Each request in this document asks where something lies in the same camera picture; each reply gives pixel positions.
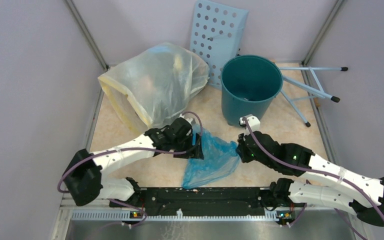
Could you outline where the teal plastic trash bin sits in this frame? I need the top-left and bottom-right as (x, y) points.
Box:
(220, 55), (284, 127)

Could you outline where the translucent white bag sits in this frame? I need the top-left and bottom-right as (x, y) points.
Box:
(98, 42), (210, 132)

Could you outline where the blue plastic trash bag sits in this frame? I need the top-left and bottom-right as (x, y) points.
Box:
(181, 128), (241, 189)

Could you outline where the white cable duct strip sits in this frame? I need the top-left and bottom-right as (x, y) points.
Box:
(71, 209), (279, 223)

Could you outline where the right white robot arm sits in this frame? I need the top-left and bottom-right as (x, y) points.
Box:
(236, 131), (384, 227)

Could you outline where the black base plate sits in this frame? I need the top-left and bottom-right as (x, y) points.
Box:
(125, 187), (304, 217)

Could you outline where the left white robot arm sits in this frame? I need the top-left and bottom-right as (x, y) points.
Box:
(57, 117), (204, 207)

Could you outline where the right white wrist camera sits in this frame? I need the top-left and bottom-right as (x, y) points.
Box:
(239, 114), (261, 134)

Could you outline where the light blue perforated stool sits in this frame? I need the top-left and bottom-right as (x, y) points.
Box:
(189, 0), (341, 127)

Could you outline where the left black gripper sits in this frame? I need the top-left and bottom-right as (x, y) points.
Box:
(172, 132), (204, 160)

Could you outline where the right aluminium frame post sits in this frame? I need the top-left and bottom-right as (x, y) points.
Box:
(301, 0), (347, 66)

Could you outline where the aluminium frame post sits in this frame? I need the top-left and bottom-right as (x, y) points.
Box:
(301, 0), (347, 66)
(63, 0), (109, 72)

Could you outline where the left aluminium frame post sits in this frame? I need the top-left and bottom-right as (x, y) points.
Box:
(63, 0), (109, 72)

